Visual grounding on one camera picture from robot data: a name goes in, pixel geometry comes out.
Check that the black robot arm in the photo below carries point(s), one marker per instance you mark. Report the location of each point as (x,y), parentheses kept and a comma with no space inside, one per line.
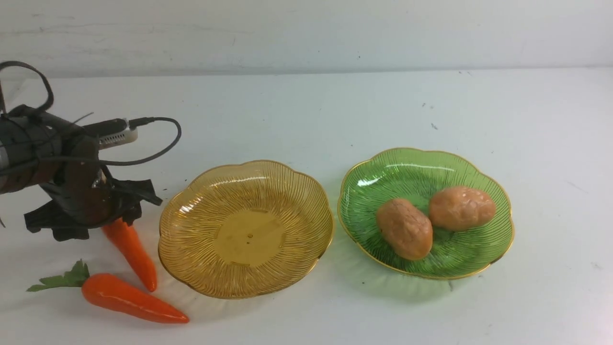
(30,146)

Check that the amber ribbed glass plate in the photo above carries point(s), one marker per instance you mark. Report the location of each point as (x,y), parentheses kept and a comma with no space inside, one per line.
(244,230)

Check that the green ribbed glass plate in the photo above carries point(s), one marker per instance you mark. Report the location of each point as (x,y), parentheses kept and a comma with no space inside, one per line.
(416,175)

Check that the orange toy carrot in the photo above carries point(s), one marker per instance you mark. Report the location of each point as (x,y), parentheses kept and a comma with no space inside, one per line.
(111,293)
(125,238)

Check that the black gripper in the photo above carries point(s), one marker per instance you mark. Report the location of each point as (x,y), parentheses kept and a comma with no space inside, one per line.
(84,194)

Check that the orange-brown toy potato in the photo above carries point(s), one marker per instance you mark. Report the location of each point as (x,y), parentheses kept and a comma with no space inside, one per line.
(405,228)
(460,208)

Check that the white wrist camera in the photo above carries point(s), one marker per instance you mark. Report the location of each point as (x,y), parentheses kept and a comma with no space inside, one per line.
(112,133)

